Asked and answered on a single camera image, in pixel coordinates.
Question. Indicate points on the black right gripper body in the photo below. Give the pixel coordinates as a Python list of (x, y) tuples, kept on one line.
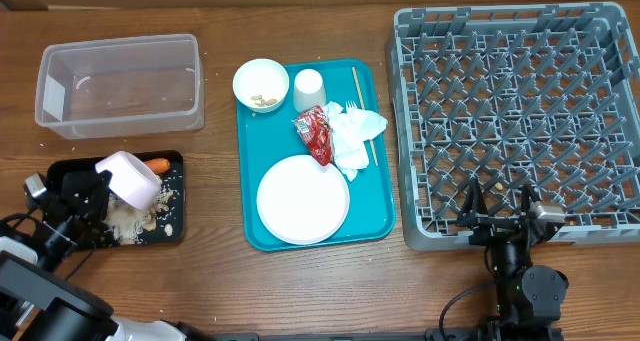
[(489, 229)]

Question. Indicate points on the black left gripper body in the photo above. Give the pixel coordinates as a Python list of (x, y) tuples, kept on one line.
[(69, 222)]

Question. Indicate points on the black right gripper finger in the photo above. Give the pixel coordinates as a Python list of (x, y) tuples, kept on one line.
[(474, 203), (529, 199)]

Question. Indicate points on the white rice pile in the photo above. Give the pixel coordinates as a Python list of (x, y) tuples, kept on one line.
[(128, 223)]

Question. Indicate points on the pink bowl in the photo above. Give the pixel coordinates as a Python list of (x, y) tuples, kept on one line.
[(131, 180)]

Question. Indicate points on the peanuts pile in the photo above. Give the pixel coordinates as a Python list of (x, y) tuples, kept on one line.
[(157, 210)]

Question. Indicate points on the orange carrot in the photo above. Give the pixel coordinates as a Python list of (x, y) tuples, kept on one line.
[(158, 165)]

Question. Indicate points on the white napkin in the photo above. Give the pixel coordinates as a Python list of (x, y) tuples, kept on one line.
[(349, 134)]

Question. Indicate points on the red snack wrapper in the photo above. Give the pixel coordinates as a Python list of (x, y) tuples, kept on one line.
[(313, 128)]

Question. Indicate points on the white bowl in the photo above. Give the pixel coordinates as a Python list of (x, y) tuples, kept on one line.
[(264, 77)]

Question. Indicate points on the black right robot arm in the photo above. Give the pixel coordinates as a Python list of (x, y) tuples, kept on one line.
[(529, 297)]

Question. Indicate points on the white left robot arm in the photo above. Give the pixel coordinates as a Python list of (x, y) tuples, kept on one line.
[(38, 305)]

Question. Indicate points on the black waste tray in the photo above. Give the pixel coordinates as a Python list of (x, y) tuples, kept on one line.
[(171, 228)]

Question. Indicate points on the grey dishwasher rack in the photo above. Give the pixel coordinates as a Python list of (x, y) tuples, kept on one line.
[(544, 95)]

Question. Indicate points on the clear plastic bin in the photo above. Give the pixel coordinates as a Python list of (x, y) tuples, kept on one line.
[(121, 87)]

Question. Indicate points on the white round plate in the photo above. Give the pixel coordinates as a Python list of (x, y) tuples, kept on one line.
[(301, 202)]

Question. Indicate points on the wooden chopstick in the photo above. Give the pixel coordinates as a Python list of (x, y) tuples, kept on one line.
[(363, 110)]

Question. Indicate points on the teal plastic tray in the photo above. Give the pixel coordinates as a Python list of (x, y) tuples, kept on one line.
[(267, 138)]

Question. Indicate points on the white upside-down cup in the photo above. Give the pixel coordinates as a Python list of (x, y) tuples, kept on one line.
[(309, 90)]

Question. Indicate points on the peanuts in white bowl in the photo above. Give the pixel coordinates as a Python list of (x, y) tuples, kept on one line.
[(260, 101)]

